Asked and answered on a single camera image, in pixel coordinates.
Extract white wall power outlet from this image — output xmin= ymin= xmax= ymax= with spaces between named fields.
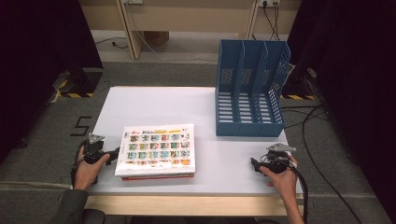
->
xmin=258 ymin=0 xmax=281 ymax=8

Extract black stand base hazard tape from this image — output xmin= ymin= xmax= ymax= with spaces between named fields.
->
xmin=51 ymin=67 xmax=104 ymax=99
xmin=280 ymin=63 xmax=319 ymax=101

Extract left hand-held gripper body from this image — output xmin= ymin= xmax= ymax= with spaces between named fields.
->
xmin=79 ymin=133 xmax=110 ymax=165

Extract black plugged power cables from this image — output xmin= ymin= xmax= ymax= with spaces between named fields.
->
xmin=262 ymin=0 xmax=282 ymax=42

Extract blue file rack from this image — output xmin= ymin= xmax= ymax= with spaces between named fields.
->
xmin=214 ymin=39 xmax=292 ymax=138

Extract thin white floor cable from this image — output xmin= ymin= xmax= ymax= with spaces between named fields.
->
xmin=134 ymin=30 xmax=219 ymax=63

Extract black floor cable bundle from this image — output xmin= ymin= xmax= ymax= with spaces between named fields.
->
xmin=280 ymin=104 xmax=363 ymax=224

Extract brown cardboard box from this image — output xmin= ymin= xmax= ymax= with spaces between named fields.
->
xmin=144 ymin=31 xmax=170 ymax=48

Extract beige wooden desk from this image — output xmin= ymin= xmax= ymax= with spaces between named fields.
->
xmin=78 ymin=0 xmax=303 ymax=61

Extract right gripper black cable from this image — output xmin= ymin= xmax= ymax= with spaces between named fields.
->
xmin=289 ymin=162 xmax=310 ymax=224

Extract dark chair seat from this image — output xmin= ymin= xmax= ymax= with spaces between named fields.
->
xmin=81 ymin=208 xmax=107 ymax=224

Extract white picture-grid book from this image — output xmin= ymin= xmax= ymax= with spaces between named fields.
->
xmin=114 ymin=123 xmax=197 ymax=177

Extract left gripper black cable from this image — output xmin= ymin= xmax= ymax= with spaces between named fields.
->
xmin=70 ymin=139 xmax=90 ymax=189

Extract person's right hand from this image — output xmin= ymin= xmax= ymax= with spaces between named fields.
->
xmin=259 ymin=155 xmax=300 ymax=201

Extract person's left hand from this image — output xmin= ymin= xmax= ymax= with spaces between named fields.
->
xmin=73 ymin=146 xmax=111 ymax=191

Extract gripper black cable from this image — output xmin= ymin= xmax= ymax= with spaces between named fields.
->
xmin=289 ymin=162 xmax=310 ymax=224
xmin=70 ymin=139 xmax=90 ymax=189

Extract black curtain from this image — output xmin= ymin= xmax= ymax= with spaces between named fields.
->
xmin=285 ymin=0 xmax=396 ymax=217
xmin=0 ymin=0 xmax=104 ymax=164

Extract red sticker-print book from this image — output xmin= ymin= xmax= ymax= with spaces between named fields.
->
xmin=120 ymin=173 xmax=195 ymax=182

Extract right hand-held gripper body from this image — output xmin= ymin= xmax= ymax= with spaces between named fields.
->
xmin=259 ymin=142 xmax=297 ymax=175

